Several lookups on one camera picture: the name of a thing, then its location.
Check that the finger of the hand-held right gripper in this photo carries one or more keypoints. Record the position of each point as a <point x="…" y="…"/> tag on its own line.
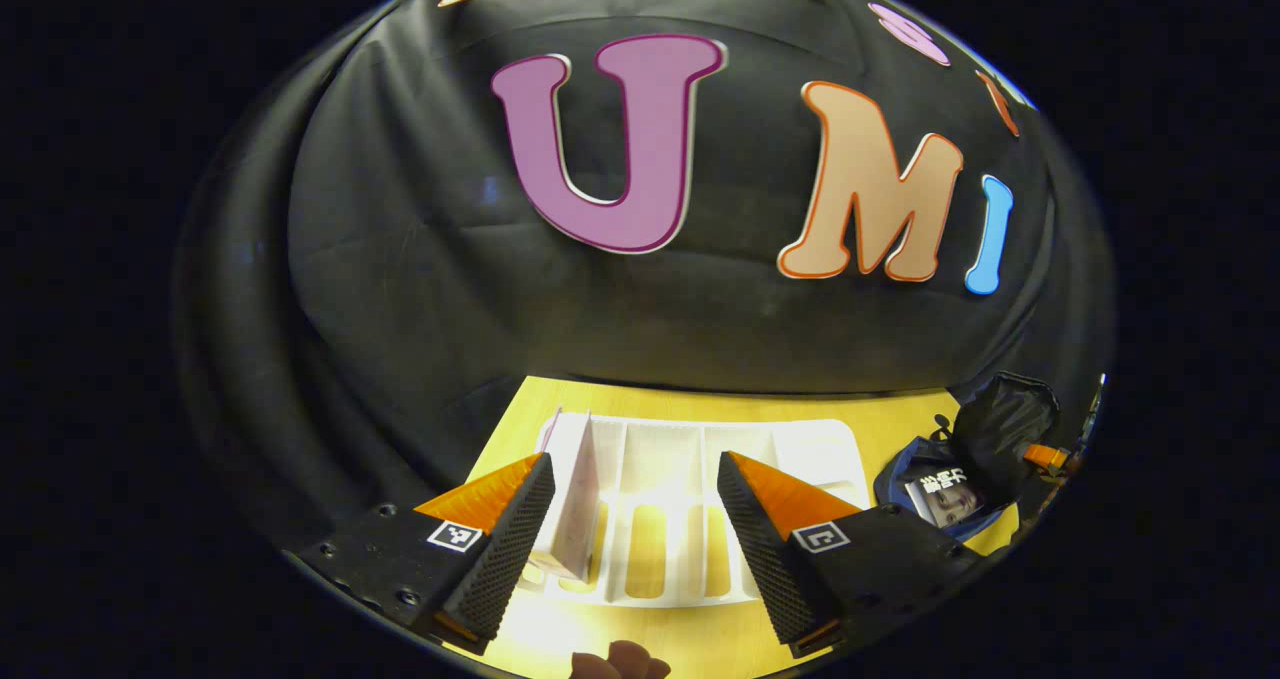
<point x="1047" y="457"/>

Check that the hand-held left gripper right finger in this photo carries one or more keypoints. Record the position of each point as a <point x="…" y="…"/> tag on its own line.
<point x="760" y="559"/>

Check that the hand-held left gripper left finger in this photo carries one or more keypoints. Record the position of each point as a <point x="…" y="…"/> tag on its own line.
<point x="505" y="559"/>

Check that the blue schoolbag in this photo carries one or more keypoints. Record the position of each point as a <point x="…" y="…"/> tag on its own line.
<point x="1000" y="429"/>

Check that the white bookshelf organizer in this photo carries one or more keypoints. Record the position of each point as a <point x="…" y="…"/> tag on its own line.
<point x="800" y="459"/>

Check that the black backdrop cloth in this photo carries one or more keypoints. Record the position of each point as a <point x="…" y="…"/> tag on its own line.
<point x="420" y="259"/>

